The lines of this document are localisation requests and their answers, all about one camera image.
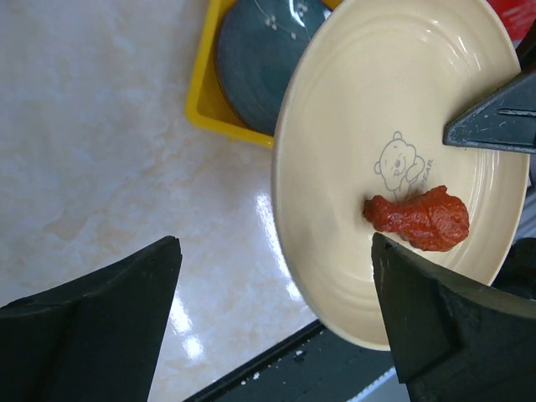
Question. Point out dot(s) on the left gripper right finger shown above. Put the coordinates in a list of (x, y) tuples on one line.
[(453, 338)]

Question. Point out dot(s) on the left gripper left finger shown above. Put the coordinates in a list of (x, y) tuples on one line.
[(96, 338)]

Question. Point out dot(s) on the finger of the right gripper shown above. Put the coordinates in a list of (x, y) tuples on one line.
[(504, 121)]

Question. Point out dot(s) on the cream ceramic plate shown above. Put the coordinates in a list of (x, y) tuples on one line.
[(364, 116)]

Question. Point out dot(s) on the blue ceramic plate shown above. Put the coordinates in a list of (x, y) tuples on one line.
[(257, 50)]

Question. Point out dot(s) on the red plastic shopping basket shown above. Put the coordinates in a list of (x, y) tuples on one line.
[(517, 16)]

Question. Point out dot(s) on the chicken drumstick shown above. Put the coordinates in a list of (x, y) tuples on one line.
[(431, 221)]

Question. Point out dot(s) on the yellow plastic tray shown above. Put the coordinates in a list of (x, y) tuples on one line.
[(206, 105)]

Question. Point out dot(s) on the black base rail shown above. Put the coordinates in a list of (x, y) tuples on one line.
[(313, 364)]

